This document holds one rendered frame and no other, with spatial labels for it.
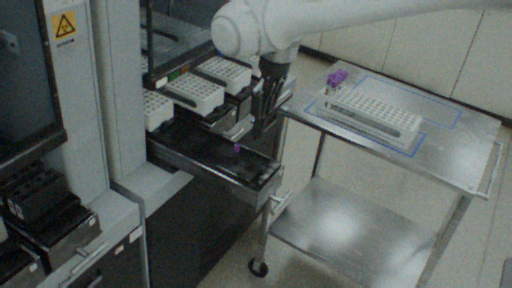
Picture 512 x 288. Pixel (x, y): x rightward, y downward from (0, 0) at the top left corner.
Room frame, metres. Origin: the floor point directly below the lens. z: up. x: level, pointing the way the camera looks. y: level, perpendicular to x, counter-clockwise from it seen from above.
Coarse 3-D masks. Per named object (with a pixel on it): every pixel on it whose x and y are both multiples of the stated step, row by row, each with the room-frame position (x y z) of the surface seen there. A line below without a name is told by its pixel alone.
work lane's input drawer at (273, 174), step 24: (168, 120) 1.03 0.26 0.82; (168, 144) 0.93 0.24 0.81; (192, 144) 0.96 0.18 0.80; (216, 144) 0.97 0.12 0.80; (240, 144) 0.96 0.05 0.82; (192, 168) 0.88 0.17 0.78; (216, 168) 0.86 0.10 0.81; (240, 168) 0.88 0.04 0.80; (264, 168) 0.87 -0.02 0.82; (240, 192) 0.82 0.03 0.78; (264, 192) 0.83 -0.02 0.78; (288, 192) 0.87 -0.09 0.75
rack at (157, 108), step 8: (144, 88) 1.10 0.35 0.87; (144, 96) 1.07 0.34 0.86; (152, 96) 1.07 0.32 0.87; (160, 96) 1.07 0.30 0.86; (144, 104) 1.03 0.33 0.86; (152, 104) 1.04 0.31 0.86; (160, 104) 1.04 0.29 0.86; (168, 104) 1.04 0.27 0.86; (144, 112) 0.98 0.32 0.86; (152, 112) 0.99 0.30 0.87; (160, 112) 1.01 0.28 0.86; (168, 112) 1.03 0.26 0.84; (144, 120) 0.98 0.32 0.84; (152, 120) 0.98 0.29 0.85; (160, 120) 1.00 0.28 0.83; (152, 128) 0.98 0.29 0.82
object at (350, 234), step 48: (384, 96) 1.33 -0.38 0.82; (432, 96) 1.38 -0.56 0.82; (384, 144) 1.05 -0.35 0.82; (432, 144) 1.09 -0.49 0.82; (480, 144) 1.12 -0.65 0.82; (336, 192) 1.44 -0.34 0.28; (480, 192) 0.94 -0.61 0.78; (288, 240) 1.14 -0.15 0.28; (336, 240) 1.17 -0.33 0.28; (384, 240) 1.20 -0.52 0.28; (432, 240) 1.23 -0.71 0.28
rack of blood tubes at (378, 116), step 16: (320, 96) 1.17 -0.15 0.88; (336, 96) 1.18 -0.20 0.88; (352, 96) 1.19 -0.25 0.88; (368, 96) 1.20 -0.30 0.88; (320, 112) 1.17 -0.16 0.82; (336, 112) 1.15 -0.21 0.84; (352, 112) 1.16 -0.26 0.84; (368, 112) 1.12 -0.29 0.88; (384, 112) 1.13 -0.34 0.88; (400, 112) 1.14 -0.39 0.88; (368, 128) 1.10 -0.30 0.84; (384, 128) 1.13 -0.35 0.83; (400, 128) 1.06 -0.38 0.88; (416, 128) 1.08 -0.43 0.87; (400, 144) 1.05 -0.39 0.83
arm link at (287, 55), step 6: (294, 42) 0.93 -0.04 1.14; (288, 48) 0.93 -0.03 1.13; (294, 48) 0.94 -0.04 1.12; (264, 54) 0.94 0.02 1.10; (270, 54) 0.93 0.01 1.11; (276, 54) 0.92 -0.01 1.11; (282, 54) 0.92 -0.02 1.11; (288, 54) 0.93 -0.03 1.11; (294, 54) 0.94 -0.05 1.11; (270, 60) 0.93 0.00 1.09; (276, 60) 0.92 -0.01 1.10; (282, 60) 0.92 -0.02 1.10; (288, 60) 0.93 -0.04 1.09
